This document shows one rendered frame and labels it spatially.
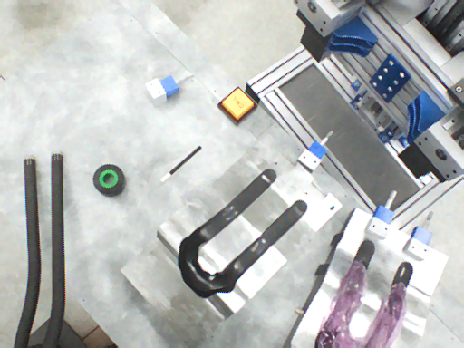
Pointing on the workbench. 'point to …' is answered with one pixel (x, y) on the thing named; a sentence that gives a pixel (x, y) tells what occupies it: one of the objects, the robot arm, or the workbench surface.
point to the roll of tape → (112, 181)
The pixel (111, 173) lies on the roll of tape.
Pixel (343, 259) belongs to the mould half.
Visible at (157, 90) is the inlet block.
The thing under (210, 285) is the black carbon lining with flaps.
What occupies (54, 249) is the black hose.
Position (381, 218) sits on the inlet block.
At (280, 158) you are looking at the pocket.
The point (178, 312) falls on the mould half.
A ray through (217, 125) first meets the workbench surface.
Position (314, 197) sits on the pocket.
